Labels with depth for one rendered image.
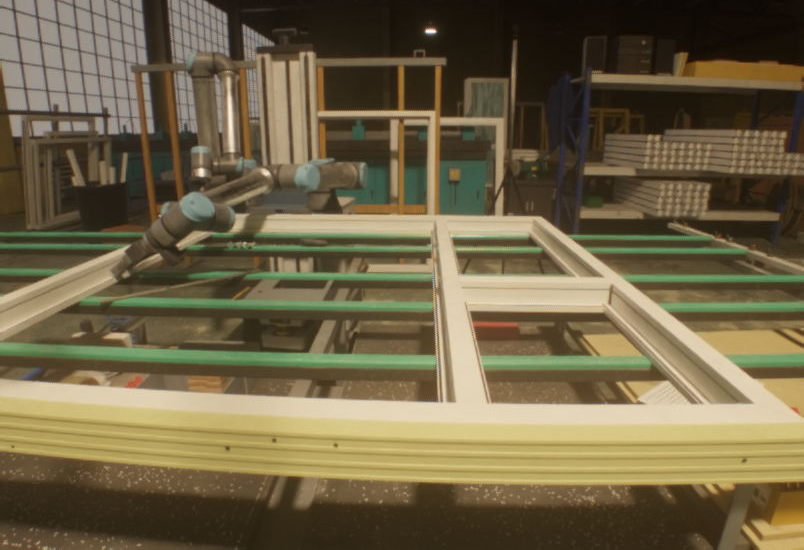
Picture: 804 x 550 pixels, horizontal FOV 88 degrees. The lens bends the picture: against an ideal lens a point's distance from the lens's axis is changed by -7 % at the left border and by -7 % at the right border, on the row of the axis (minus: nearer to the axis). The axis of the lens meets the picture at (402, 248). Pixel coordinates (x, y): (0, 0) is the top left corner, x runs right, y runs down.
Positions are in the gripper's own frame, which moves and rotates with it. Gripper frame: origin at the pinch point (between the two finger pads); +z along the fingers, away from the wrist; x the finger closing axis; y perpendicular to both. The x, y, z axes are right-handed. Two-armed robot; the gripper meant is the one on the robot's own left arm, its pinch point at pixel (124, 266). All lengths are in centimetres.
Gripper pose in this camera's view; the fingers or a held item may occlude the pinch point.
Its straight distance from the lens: 156.5
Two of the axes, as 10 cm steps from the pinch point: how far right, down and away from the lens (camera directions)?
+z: -8.2, 5.4, 1.9
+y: -5.7, -8.0, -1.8
